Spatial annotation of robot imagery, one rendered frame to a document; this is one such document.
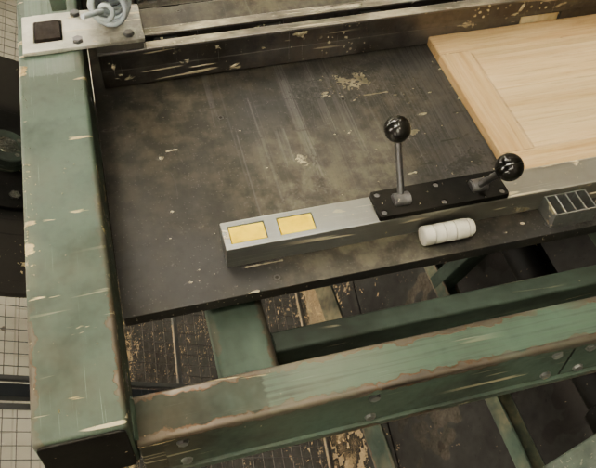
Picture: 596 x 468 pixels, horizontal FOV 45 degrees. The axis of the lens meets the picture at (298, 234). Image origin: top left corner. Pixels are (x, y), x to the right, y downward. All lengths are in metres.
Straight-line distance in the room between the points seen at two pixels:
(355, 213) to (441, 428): 2.09
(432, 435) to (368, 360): 2.21
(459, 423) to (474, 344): 2.06
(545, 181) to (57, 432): 0.76
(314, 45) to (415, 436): 2.13
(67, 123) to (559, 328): 0.73
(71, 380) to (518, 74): 0.92
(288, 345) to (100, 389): 0.29
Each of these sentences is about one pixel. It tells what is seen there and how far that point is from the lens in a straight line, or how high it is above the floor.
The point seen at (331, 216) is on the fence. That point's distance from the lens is 1.02.
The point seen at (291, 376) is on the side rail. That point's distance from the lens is 0.87.
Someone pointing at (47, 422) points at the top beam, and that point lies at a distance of 0.82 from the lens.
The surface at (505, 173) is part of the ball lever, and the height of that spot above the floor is 1.46.
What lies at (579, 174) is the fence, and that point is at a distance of 1.18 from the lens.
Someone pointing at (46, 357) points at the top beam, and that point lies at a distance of 0.86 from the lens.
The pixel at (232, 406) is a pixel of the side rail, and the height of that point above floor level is 1.76.
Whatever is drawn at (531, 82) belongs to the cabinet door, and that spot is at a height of 1.20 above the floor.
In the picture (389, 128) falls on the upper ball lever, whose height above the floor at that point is 1.56.
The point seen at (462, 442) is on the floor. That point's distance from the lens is 2.97.
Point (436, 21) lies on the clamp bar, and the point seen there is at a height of 1.32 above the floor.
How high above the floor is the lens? 2.18
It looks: 33 degrees down
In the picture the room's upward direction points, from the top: 79 degrees counter-clockwise
